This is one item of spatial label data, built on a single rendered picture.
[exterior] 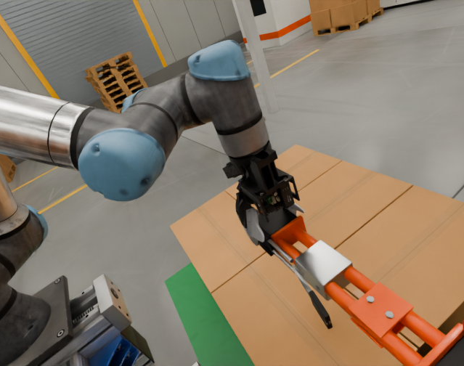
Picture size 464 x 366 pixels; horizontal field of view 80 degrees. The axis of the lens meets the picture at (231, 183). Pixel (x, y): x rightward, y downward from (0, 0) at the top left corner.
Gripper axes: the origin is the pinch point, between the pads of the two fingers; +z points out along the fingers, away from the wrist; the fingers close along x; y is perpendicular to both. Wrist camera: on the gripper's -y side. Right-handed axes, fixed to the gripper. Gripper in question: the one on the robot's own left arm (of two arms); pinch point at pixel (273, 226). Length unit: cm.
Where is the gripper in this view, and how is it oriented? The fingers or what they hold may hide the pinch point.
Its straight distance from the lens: 57.8
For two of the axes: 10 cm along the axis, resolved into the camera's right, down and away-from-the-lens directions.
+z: 3.4, 7.8, 5.2
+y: 4.5, 3.5, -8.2
